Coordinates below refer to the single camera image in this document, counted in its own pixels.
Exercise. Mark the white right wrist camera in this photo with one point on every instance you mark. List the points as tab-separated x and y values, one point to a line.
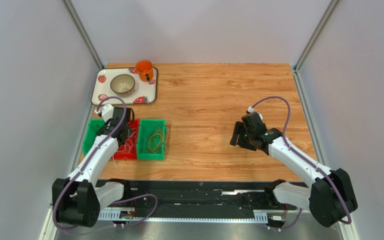
251	109

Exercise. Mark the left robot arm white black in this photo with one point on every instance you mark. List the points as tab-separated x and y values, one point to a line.
77	201

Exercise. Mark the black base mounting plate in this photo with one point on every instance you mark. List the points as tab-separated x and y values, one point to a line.
201	199

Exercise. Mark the left aluminium frame post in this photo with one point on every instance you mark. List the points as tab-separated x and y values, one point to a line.
76	20

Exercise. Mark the red plastic bin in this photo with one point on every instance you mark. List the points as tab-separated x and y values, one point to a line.
128	151

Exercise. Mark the beige ceramic bowl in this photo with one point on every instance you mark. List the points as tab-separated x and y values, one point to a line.
123	85

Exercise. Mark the right aluminium frame post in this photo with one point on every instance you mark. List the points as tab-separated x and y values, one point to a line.
327	15

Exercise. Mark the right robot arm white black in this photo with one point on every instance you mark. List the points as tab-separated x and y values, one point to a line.
328	194

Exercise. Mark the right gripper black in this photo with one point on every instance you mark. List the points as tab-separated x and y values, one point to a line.
242	138

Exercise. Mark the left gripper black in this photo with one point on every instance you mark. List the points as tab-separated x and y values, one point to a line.
129	129

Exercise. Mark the orange mug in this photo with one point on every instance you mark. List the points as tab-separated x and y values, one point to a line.
145	70

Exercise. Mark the strawberry pattern white tray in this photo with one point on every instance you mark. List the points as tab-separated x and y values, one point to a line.
145	92

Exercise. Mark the green plastic bin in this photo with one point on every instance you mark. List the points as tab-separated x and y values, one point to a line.
94	125
151	140

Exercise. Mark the slotted aluminium cable rail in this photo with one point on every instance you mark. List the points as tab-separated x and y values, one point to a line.
115	215

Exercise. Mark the right green plastic bin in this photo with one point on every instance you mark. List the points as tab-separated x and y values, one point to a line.
151	140

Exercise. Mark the aluminium frame post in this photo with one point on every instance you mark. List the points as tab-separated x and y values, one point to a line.
327	15
76	20

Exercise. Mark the left green plastic bin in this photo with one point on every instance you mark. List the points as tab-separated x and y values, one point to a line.
94	125

